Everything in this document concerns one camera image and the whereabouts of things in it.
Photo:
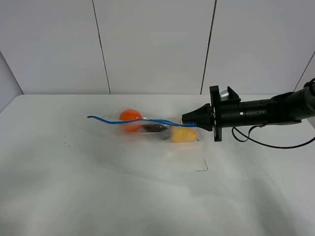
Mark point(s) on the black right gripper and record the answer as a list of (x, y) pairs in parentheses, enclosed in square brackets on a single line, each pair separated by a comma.
[(219, 114)]

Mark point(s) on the clear zip bag blue seal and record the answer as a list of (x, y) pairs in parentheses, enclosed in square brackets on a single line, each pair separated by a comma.
[(109, 126)]

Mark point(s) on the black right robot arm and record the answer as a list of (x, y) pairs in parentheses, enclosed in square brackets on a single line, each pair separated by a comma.
[(284, 109)]

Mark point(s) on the yellow toy pear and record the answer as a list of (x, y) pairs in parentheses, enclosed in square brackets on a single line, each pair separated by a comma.
[(182, 134)]

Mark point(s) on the dark purple toy eggplant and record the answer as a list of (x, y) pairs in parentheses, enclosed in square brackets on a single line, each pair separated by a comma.
[(158, 131)]

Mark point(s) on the orange toy fruit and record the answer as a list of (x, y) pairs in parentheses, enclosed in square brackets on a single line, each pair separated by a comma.
[(128, 115)]

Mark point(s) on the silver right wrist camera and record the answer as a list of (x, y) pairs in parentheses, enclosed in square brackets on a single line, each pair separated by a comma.
[(224, 95)]

